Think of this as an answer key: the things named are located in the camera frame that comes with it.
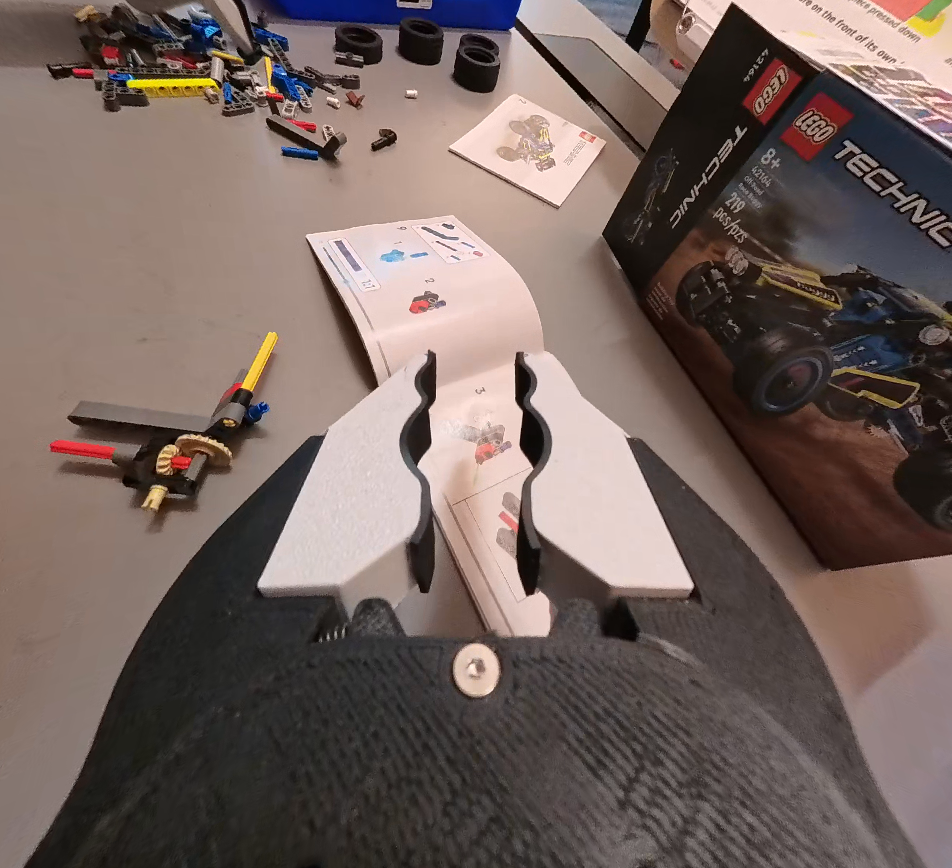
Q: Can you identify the lego set cardboard box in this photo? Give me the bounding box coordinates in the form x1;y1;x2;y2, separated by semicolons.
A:
602;2;952;571

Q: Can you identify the pile of lego pieces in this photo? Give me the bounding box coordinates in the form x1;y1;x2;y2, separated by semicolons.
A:
46;3;365;119

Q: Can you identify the dark grey bent lego beam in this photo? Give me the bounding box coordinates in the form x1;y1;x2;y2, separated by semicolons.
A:
265;114;349;163

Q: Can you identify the closed lego instruction booklet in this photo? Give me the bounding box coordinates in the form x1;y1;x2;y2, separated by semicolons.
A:
448;93;608;209

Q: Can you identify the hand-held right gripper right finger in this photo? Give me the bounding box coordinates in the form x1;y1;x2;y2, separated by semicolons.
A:
515;351;696;634

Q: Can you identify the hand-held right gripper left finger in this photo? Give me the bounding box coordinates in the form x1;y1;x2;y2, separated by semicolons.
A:
257;351;436;634

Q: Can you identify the open lego instruction booklet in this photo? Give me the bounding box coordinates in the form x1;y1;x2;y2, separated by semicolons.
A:
305;215;555;638

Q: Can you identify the partly built lego assembly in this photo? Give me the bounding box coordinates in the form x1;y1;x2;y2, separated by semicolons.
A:
50;331;280;512

